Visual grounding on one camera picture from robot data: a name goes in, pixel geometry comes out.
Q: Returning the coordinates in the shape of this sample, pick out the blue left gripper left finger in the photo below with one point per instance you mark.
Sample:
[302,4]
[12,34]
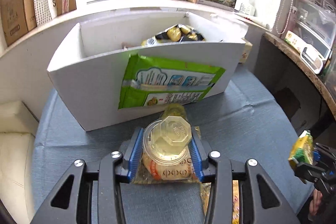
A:
[134,153]

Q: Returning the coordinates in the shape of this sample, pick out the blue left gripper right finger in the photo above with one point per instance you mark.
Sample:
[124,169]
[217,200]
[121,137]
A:
[196,154]

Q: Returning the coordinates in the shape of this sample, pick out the round rice cracker pack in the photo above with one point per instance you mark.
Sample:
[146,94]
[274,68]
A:
[151,174]

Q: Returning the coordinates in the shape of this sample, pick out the yellow green snack packet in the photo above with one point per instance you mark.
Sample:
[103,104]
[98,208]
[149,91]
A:
[302,150]

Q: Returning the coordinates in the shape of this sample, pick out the clear jelly cup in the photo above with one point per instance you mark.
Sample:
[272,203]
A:
[165,141]

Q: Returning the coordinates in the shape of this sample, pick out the large green snack bag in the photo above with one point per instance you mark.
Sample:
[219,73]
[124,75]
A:
[153,81]

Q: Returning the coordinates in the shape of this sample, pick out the black yellow snack bag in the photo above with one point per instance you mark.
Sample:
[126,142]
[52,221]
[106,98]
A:
[175,34]

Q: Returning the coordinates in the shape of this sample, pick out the person's hand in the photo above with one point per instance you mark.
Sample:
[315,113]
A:
[315,202]

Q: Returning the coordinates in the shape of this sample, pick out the yellow noodle snack packet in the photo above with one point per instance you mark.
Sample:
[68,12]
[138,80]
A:
[221,201]

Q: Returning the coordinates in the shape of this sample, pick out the wooden side shelf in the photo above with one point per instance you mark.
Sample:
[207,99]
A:
[291,53]

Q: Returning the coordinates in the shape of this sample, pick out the white cardboard storage box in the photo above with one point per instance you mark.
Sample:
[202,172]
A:
[111,70]

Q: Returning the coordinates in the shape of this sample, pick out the white digital clock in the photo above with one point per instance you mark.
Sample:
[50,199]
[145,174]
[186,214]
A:
[312,59]

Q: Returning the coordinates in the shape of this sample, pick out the beige tissue box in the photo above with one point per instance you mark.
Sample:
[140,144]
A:
[247,49]

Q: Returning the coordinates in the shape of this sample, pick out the beige packaged box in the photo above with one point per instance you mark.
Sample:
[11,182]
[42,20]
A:
[295,41]

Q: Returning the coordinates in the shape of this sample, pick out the clear plastic drawer organizer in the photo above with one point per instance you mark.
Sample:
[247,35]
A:
[314,22]

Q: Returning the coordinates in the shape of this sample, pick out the large brown cardboard box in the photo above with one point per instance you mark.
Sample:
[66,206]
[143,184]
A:
[18,18]

